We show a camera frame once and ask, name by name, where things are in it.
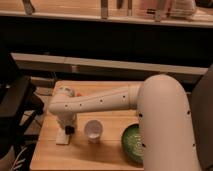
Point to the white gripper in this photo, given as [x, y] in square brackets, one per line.
[67, 121]

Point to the green bowl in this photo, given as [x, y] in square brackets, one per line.
[131, 143]

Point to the white sponge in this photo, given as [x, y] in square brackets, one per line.
[62, 138]

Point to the dark chair right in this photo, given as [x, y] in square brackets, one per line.
[201, 105]

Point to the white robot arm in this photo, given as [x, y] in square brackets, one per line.
[164, 117]

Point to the black chair left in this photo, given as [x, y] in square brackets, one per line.
[18, 103]

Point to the white paper cup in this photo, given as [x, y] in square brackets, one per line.
[93, 131]

